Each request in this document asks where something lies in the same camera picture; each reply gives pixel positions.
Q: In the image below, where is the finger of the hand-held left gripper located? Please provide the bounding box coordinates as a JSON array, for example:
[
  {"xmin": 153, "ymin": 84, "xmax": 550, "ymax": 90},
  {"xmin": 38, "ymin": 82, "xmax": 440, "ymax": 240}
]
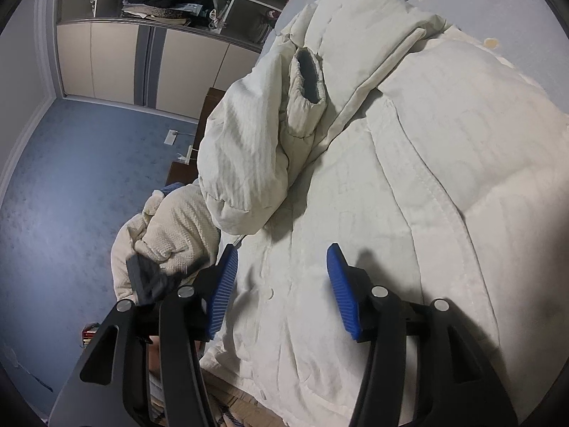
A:
[{"xmin": 126, "ymin": 253, "xmax": 181, "ymax": 307}]

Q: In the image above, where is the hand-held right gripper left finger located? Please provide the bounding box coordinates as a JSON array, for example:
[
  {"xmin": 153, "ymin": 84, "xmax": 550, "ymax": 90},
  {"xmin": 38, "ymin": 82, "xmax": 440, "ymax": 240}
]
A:
[{"xmin": 51, "ymin": 244, "xmax": 241, "ymax": 427}]

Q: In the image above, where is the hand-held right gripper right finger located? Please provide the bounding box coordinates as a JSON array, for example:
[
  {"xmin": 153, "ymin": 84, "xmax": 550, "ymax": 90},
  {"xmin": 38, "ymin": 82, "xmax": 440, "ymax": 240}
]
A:
[{"xmin": 326, "ymin": 243, "xmax": 519, "ymax": 427}]

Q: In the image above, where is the white hooded padded jacket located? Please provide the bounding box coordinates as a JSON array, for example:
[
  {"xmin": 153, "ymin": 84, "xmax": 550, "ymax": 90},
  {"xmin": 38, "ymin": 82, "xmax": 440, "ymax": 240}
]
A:
[{"xmin": 196, "ymin": 0, "xmax": 569, "ymax": 427}]

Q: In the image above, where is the stack of folded clothes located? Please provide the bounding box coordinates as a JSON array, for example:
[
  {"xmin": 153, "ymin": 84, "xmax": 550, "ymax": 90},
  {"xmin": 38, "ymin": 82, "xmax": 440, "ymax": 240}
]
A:
[{"xmin": 119, "ymin": 2, "xmax": 193, "ymax": 26}]

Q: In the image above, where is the cream knitted blanket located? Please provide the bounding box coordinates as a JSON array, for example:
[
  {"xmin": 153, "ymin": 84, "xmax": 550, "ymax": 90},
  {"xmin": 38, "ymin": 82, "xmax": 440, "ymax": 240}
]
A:
[{"xmin": 110, "ymin": 182, "xmax": 222, "ymax": 304}]

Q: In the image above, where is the brown wooden bedside table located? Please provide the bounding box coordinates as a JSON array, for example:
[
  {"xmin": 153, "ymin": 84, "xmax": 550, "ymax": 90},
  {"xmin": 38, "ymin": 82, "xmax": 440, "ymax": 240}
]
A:
[{"xmin": 165, "ymin": 88, "xmax": 228, "ymax": 188}]

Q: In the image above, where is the beige sliding door wardrobe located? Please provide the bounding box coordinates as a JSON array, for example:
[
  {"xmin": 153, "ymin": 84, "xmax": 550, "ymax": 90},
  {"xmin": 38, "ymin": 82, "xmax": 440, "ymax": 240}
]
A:
[{"xmin": 55, "ymin": 0, "xmax": 294, "ymax": 122}]

